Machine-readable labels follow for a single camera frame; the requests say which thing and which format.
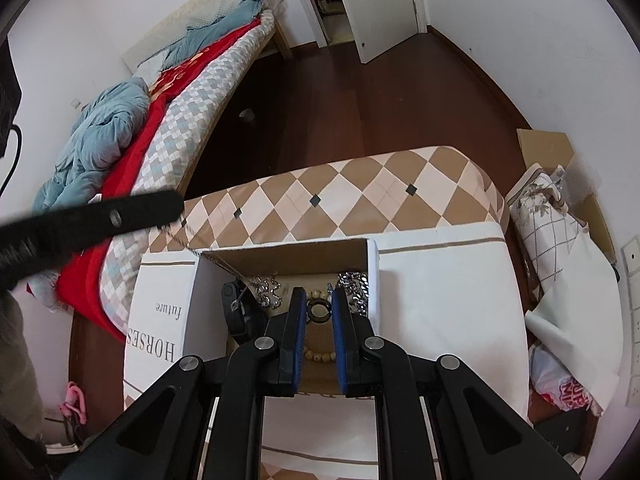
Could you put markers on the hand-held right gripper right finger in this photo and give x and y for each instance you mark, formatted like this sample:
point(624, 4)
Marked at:
point(341, 340)

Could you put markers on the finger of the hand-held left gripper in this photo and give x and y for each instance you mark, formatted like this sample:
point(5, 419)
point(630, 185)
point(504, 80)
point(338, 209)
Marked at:
point(90, 230)

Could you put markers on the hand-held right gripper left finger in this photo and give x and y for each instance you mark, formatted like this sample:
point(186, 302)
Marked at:
point(297, 340)

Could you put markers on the black angular bangle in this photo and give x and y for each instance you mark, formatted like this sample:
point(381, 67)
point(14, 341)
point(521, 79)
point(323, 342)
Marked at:
point(232, 320)

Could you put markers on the white cardboard box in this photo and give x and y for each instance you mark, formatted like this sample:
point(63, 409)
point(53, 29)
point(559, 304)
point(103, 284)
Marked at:
point(210, 300)

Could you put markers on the bed with red sheet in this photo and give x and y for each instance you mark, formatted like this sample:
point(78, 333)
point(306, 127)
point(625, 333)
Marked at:
point(125, 175)

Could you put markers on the blue quilt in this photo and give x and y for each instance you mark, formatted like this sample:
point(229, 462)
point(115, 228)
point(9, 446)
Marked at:
point(100, 135)

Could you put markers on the table with checkered cloth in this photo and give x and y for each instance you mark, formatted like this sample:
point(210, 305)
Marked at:
point(440, 285)

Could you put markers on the grey-brown garment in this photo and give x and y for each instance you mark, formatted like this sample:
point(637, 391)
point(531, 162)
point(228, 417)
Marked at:
point(17, 360)

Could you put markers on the grey checked bedsheet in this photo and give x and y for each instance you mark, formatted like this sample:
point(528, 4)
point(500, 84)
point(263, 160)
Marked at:
point(200, 100)

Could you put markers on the pink sandal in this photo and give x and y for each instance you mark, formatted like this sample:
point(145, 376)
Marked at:
point(75, 402)

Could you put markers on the small grey tape roll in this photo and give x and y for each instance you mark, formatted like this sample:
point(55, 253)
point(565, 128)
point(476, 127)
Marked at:
point(246, 115)

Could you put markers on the red and white plastic bag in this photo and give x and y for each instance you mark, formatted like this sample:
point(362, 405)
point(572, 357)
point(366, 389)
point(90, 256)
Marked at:
point(555, 385)

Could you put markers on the floral fabric bundle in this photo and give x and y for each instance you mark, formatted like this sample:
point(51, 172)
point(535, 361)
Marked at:
point(550, 240)

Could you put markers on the white paper sheet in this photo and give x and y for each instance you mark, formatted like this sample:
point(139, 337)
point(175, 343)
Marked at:
point(575, 320)

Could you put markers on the pale quilted pillow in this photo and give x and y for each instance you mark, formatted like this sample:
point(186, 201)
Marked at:
point(220, 10)

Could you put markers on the flattened brown cardboard box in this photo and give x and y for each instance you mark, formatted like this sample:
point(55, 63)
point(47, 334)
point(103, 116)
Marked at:
point(545, 147)

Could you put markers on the white door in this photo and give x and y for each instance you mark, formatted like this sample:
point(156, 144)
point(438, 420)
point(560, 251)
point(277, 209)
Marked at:
point(380, 5)

